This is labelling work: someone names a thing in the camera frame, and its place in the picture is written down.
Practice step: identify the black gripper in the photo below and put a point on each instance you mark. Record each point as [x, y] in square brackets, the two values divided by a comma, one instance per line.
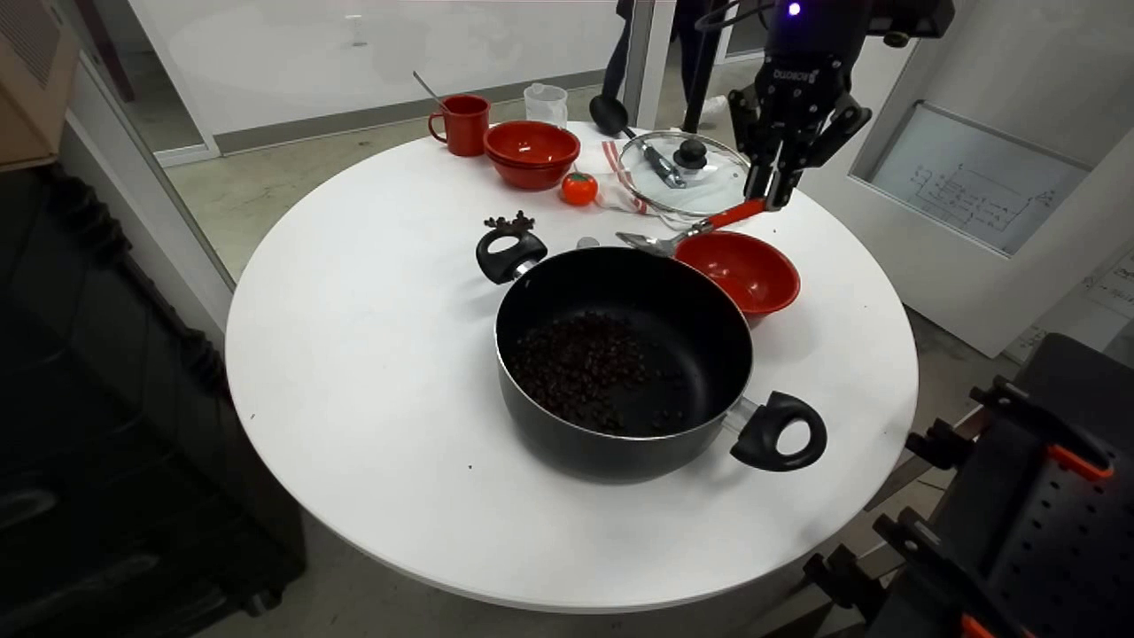
[803, 93]

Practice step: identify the grey metal door frame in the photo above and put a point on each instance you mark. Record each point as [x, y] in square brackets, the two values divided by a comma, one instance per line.
[650, 57]

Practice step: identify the small orange toy tomato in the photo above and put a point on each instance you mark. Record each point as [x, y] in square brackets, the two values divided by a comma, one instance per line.
[578, 191]

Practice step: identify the black cooking pot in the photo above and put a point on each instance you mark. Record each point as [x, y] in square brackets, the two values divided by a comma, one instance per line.
[698, 343]

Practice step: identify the deep red bowl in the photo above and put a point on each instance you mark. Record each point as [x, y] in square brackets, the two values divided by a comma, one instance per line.
[532, 146]

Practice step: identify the black plastic serving spoon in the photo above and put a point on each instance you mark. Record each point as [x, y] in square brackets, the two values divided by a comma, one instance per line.
[607, 115]

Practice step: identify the shallow red bowl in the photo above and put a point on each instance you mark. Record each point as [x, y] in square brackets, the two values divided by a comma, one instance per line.
[739, 275]

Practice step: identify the Franka robot arm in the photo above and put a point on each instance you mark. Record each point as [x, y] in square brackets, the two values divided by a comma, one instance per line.
[817, 37]

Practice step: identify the cardboard box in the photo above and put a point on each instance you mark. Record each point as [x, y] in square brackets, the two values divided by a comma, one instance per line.
[30, 83]

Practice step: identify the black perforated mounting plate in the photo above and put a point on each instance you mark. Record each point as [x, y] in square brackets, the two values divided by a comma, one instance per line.
[1065, 545]

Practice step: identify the black tripod pole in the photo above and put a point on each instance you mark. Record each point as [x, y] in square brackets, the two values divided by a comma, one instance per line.
[700, 57]

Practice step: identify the dark coffee beans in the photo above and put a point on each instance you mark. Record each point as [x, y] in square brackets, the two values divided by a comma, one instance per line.
[591, 375]

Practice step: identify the red mug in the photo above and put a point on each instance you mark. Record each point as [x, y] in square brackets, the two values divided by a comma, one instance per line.
[465, 126]

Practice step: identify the clear plastic cup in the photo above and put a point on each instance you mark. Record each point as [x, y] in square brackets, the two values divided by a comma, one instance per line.
[549, 103]

